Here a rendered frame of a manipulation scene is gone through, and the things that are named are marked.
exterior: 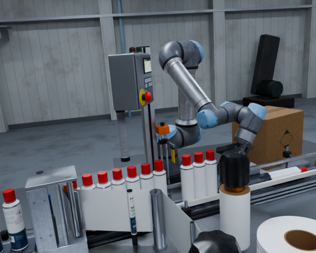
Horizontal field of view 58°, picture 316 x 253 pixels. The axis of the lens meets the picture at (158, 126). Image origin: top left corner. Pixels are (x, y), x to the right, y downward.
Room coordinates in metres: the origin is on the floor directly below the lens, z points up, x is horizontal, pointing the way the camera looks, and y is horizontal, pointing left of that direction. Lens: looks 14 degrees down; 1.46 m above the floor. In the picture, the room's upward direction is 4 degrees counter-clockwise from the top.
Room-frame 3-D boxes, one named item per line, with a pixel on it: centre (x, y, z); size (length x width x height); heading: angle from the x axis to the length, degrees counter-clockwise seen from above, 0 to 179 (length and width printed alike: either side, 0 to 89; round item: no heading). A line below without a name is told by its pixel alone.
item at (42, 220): (0.78, 0.32, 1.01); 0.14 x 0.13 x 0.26; 108
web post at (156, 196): (0.78, 0.02, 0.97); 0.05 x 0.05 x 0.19
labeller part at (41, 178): (0.78, 0.32, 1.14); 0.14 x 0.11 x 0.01; 108
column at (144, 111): (1.13, 0.04, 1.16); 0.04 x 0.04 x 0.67; 18
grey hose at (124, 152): (1.04, 0.14, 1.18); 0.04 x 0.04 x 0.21
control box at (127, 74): (1.05, 0.08, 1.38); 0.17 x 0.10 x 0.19; 163
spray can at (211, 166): (1.05, -0.20, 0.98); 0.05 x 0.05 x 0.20
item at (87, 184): (0.90, 0.25, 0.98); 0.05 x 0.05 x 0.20
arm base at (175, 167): (1.38, -0.03, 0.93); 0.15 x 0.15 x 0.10
